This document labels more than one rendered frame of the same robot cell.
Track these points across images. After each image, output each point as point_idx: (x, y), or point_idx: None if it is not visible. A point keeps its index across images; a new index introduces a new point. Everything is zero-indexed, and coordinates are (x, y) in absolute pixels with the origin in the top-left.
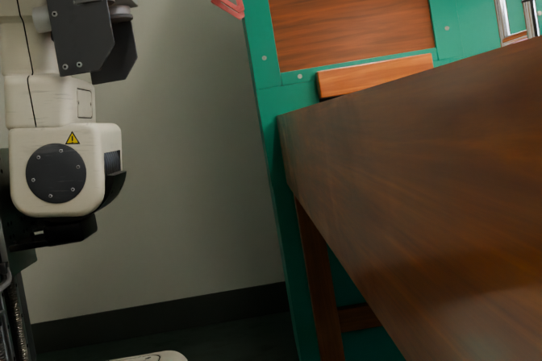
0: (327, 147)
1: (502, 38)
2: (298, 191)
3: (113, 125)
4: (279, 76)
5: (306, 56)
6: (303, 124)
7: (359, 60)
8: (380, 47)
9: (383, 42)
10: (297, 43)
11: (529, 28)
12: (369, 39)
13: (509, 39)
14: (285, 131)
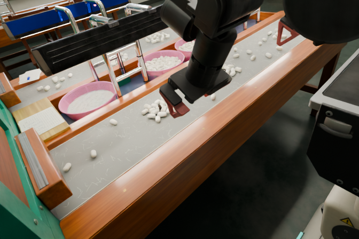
0: (308, 63)
1: (116, 79)
2: (222, 159)
3: (336, 186)
4: (45, 223)
5: (19, 192)
6: (281, 82)
7: (22, 164)
8: (7, 148)
9: (3, 143)
10: (10, 187)
11: (144, 65)
12: (2, 146)
13: (124, 77)
14: (189, 164)
